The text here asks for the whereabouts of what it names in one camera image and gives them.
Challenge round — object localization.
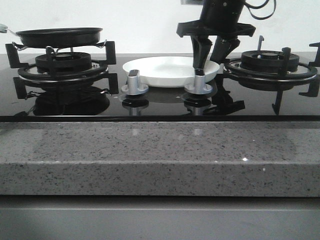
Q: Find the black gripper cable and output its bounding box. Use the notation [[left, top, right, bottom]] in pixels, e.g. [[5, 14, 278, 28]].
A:
[[243, 0, 278, 20]]

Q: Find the white ceramic plate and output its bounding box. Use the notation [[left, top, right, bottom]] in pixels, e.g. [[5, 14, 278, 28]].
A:
[[122, 56, 221, 88]]

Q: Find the black pan support grate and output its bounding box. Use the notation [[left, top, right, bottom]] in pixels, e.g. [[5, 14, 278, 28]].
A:
[[5, 41, 119, 99], [223, 35, 320, 114]]

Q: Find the silver stove knob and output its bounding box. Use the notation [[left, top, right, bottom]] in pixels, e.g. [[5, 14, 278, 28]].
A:
[[184, 68, 213, 95], [121, 69, 149, 96]]

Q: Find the silver right stove knob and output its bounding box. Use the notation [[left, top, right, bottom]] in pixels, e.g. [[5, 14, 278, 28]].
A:
[[184, 68, 213, 95]]

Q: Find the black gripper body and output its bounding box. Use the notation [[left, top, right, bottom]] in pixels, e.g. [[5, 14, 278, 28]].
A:
[[176, 0, 256, 38]]

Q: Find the black right gas burner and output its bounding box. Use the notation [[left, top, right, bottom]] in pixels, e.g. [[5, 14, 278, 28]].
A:
[[240, 50, 285, 74]]

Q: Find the silver left stove knob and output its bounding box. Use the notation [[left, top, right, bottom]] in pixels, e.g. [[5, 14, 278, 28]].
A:
[[121, 69, 149, 96]]

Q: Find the black frying pan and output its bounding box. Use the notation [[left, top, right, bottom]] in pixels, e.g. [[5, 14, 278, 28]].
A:
[[12, 27, 103, 49]]

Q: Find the black left gas burner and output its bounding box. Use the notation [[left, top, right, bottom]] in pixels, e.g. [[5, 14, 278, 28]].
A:
[[35, 52, 92, 74]]

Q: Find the black right pan support grate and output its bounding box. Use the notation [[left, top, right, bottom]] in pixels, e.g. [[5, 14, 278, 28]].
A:
[[223, 35, 320, 114]]

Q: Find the black left pan support grate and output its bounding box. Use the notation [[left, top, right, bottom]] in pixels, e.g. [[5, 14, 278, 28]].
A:
[[5, 41, 119, 99]]

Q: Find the small wire pan trivet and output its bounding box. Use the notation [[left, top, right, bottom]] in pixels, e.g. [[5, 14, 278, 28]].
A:
[[11, 40, 108, 53]]

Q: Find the black gas burner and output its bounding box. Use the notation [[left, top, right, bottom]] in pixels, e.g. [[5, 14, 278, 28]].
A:
[[240, 50, 285, 74], [35, 52, 92, 74]]

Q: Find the black glass gas hob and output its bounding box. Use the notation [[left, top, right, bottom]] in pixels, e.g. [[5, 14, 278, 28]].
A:
[[0, 54, 320, 122]]

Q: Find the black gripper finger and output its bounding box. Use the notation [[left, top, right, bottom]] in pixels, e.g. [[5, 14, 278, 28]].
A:
[[191, 35, 212, 69], [210, 36, 241, 63]]

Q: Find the grey cabinet front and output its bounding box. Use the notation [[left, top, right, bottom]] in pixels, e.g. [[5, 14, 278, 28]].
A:
[[0, 196, 320, 240]]

